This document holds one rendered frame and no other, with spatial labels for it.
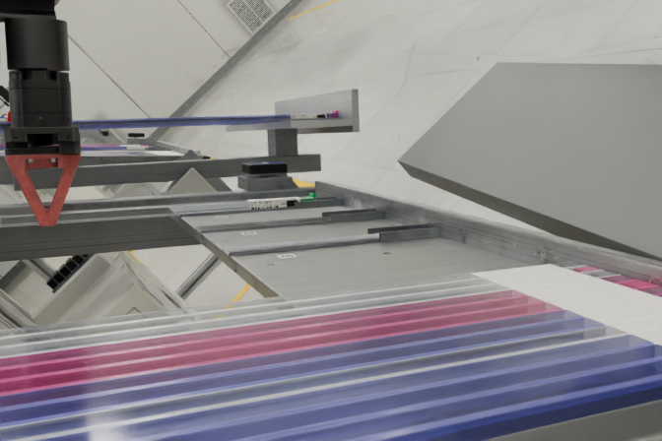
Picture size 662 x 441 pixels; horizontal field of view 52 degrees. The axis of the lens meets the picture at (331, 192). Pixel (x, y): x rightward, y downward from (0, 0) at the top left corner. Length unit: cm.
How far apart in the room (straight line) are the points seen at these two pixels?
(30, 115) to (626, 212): 58
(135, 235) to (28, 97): 22
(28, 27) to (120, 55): 758
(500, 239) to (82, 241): 49
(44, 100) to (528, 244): 47
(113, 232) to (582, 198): 53
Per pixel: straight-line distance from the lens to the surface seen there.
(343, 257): 52
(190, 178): 110
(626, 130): 82
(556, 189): 80
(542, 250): 50
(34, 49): 72
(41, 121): 72
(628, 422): 25
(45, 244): 84
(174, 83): 836
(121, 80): 828
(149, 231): 84
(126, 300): 166
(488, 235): 55
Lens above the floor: 101
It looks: 20 degrees down
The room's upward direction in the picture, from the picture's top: 43 degrees counter-clockwise
